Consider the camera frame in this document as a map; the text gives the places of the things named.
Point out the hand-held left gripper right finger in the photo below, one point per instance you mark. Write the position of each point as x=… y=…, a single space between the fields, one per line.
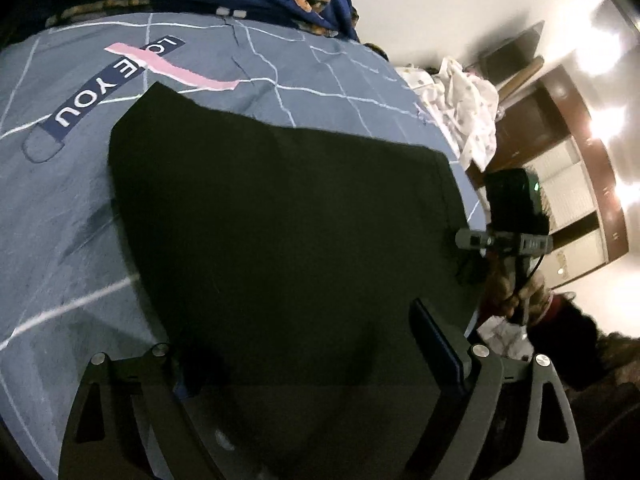
x=442 y=342

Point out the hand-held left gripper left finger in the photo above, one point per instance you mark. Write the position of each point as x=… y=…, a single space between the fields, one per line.
x=150 y=377

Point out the black pants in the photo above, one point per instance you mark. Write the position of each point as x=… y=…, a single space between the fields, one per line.
x=280 y=235

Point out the person's right forearm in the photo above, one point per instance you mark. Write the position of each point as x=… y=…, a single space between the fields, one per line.
x=590 y=345

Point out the person's right hand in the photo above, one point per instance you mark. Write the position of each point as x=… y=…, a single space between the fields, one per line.
x=515 y=290

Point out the white floral cloth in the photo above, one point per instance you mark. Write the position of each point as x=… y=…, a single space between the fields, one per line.
x=500 y=337

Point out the brown wardrobe with white panels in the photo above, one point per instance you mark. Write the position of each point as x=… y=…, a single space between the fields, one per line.
x=602 y=200

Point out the white crumpled cloth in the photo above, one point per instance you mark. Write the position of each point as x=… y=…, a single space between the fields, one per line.
x=475 y=110

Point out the wooden stick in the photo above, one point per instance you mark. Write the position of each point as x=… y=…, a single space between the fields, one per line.
x=522 y=74

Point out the dark framed screen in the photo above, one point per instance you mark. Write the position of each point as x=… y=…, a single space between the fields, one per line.
x=512 y=52

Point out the blue-grey lined bedsheet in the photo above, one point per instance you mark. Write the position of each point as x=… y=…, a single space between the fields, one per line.
x=75 y=220

